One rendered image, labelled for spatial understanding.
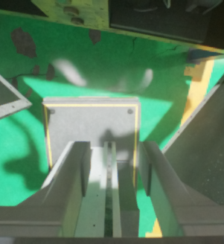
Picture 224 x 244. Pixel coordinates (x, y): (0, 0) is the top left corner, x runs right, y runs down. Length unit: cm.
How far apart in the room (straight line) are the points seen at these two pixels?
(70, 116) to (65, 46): 61
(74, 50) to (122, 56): 40
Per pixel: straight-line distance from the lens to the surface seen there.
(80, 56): 157
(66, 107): 128
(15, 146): 191
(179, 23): 85
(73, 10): 68
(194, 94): 171
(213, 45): 94
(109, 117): 126
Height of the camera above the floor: 154
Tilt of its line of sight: 75 degrees down
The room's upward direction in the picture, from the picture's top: 179 degrees clockwise
